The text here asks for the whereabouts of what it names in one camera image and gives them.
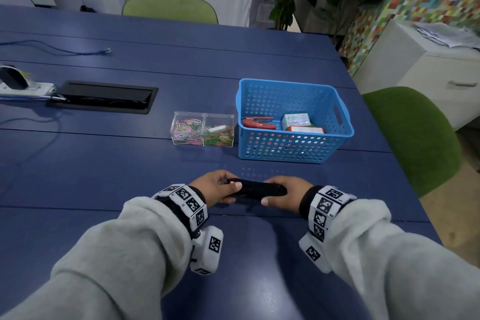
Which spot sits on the white marker wrist tracker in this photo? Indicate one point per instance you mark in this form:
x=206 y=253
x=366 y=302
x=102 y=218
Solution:
x=323 y=222
x=195 y=218

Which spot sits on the white power strip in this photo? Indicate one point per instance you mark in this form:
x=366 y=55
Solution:
x=26 y=90

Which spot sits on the person's left forearm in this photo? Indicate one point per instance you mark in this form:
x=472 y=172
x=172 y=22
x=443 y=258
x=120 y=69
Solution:
x=112 y=259

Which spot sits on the green office chair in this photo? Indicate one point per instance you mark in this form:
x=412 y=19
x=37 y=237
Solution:
x=170 y=8
x=416 y=136

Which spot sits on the person's left hand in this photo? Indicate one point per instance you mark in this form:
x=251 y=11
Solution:
x=210 y=187

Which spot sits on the orange and white small box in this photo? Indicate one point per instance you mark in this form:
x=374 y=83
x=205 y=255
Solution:
x=304 y=129

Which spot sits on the black stapler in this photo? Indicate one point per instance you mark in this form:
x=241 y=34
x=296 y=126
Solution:
x=258 y=189

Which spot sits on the colourful mosaic partition panel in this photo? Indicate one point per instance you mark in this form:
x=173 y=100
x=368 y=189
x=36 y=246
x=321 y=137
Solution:
x=412 y=1

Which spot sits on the blue perforated plastic basket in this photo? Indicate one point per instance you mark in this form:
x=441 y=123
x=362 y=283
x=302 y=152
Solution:
x=292 y=121

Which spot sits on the person's right forearm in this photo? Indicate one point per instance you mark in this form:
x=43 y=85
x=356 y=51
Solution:
x=393 y=259

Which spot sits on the pile of colourful paper clips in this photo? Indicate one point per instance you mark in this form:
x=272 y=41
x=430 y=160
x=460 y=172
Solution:
x=198 y=136

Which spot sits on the red stapler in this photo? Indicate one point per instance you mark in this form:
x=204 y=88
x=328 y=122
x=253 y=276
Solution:
x=258 y=123

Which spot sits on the pale green small box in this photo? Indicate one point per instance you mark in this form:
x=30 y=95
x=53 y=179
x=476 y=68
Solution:
x=297 y=120

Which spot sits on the white eraser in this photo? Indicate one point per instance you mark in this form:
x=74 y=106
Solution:
x=217 y=129

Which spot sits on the person's right hand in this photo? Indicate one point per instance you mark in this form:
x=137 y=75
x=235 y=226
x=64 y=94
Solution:
x=287 y=193

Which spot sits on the clear two-compartment plastic box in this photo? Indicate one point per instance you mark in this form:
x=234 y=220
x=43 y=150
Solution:
x=202 y=129

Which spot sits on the person's right thumb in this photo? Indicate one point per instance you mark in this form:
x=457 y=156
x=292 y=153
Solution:
x=271 y=200

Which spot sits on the stack of white papers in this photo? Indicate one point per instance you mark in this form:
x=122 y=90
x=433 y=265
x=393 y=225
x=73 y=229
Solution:
x=448 y=34

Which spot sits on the person's left thumb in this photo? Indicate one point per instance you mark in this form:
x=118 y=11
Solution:
x=230 y=199

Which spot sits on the white drawer cabinet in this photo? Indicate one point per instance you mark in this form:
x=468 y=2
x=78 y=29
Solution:
x=423 y=68

